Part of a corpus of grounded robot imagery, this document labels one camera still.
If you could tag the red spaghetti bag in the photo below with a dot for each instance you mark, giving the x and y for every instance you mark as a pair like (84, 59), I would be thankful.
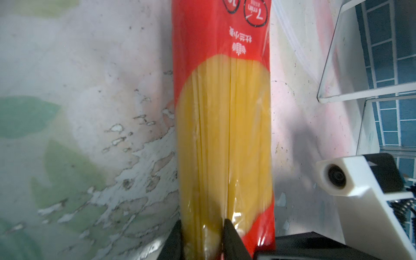
(222, 99)

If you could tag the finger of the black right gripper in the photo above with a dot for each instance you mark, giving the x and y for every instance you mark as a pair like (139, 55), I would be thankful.
(310, 246)

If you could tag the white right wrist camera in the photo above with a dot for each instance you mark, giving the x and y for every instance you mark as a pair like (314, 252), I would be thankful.
(363, 186)

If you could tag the wooden two-tier shelf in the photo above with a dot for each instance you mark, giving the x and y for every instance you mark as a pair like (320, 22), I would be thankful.
(372, 62)

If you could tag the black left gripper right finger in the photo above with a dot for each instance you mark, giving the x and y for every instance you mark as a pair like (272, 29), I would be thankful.
(233, 246)

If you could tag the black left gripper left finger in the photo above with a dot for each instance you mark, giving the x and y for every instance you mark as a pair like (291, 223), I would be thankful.
(173, 247)

